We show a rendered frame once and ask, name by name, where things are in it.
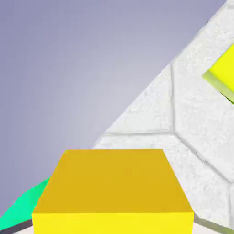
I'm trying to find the large lime yellow box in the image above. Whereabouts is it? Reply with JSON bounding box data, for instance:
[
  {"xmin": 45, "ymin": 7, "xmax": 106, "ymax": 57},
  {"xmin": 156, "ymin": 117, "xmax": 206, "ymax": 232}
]
[{"xmin": 202, "ymin": 43, "xmax": 234, "ymax": 105}]

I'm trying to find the large green box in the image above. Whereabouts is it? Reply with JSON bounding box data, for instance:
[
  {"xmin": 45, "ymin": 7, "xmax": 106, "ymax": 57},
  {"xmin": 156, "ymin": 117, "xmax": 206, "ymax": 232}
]
[{"xmin": 0, "ymin": 177, "xmax": 51, "ymax": 231}]

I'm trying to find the small yellow cube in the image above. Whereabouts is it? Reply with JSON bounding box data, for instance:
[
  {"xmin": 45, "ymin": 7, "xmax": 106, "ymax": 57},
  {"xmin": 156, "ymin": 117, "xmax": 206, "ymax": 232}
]
[{"xmin": 32, "ymin": 149, "xmax": 195, "ymax": 234}]

